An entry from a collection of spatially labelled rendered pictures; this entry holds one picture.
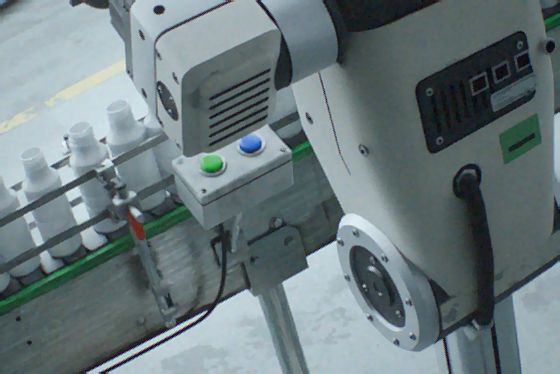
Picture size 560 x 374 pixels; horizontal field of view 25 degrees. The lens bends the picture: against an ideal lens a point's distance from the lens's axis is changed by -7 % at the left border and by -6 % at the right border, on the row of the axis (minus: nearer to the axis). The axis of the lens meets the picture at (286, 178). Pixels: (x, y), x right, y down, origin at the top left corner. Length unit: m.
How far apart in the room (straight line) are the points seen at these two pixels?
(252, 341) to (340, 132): 2.09
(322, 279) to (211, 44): 2.41
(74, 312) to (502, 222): 0.81
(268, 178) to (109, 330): 0.35
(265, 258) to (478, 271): 0.77
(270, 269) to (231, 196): 0.28
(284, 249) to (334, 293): 1.34
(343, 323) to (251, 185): 1.50
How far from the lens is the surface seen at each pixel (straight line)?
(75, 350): 1.92
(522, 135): 1.24
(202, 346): 3.28
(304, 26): 1.06
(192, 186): 1.73
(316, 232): 2.02
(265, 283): 2.01
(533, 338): 3.04
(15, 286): 1.86
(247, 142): 1.75
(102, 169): 1.81
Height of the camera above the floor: 1.97
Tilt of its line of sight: 31 degrees down
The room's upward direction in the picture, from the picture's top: 16 degrees counter-clockwise
